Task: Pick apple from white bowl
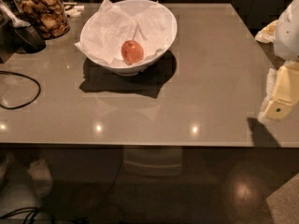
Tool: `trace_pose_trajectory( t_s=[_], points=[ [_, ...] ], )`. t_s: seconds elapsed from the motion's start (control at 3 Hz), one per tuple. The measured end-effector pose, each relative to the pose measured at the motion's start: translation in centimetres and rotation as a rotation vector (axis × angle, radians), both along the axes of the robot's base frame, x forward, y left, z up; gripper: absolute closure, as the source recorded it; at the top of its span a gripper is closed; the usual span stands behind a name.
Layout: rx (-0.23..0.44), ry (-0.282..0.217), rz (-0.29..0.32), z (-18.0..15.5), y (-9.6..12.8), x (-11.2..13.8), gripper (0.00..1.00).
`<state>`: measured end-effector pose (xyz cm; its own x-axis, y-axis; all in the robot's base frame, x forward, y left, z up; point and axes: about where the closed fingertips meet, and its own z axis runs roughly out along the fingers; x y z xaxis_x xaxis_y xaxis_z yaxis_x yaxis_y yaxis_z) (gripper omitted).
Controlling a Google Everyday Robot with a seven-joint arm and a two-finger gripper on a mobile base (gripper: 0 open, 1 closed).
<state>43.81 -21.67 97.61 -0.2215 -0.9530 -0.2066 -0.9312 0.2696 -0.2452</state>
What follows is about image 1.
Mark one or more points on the yellow cloth at right edge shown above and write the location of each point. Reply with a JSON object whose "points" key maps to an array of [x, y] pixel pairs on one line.
{"points": [[266, 35]]}

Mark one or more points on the black appliance with white handle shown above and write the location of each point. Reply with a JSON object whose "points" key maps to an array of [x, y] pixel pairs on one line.
{"points": [[17, 35]]}

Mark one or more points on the small white items behind jar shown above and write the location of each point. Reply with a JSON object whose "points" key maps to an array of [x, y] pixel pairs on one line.
{"points": [[73, 10]]}

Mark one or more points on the red apple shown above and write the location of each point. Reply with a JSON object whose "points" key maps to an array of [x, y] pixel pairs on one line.
{"points": [[132, 52]]}

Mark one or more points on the glass jar of dried chips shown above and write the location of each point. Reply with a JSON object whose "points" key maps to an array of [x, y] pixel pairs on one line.
{"points": [[47, 16]]}

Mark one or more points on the white bowl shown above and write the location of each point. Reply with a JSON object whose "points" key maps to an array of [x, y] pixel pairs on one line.
{"points": [[130, 66]]}

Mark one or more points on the white paper liner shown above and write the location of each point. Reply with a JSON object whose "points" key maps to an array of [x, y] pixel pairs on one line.
{"points": [[109, 31]]}

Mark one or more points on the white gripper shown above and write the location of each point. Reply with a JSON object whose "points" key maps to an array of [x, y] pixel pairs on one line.
{"points": [[288, 34]]}

